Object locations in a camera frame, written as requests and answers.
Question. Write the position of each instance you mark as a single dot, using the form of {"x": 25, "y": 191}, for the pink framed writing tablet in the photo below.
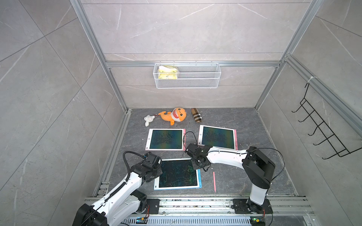
{"x": 165, "y": 140}
{"x": 218, "y": 137}

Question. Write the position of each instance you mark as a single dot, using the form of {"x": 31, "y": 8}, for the white wire mesh basket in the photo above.
{"x": 190, "y": 76}

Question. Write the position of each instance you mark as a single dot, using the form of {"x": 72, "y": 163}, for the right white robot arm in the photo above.
{"x": 258, "y": 167}

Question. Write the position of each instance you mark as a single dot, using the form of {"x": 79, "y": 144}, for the left pink framed writing tablet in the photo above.
{"x": 165, "y": 140}

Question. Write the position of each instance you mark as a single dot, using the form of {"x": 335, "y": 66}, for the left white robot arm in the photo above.
{"x": 125, "y": 198}

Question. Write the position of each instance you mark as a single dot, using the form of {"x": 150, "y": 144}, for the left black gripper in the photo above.
{"x": 159, "y": 171}

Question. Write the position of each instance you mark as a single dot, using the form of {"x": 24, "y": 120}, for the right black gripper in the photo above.
{"x": 194, "y": 166}

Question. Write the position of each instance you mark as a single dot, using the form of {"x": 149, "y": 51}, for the yellow white cloth in basket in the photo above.
{"x": 167, "y": 72}

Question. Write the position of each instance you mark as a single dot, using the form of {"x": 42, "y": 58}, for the right pink framed writing tablet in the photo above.
{"x": 218, "y": 137}

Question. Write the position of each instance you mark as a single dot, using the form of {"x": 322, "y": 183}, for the long pink stylus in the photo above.
{"x": 214, "y": 181}

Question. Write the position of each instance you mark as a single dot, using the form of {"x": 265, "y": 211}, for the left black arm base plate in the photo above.
{"x": 150, "y": 206}

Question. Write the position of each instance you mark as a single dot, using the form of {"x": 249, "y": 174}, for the black wire hook rack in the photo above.
{"x": 322, "y": 127}

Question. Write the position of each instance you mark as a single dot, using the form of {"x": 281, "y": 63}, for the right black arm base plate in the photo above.
{"x": 245, "y": 206}

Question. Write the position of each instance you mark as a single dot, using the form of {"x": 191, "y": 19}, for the orange shark plush toy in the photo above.
{"x": 177, "y": 115}

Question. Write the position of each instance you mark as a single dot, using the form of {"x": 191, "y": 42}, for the white small plush toy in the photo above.
{"x": 148, "y": 119}

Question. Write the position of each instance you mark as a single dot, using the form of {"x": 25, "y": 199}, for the blue framed writing tablet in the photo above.
{"x": 178, "y": 174}

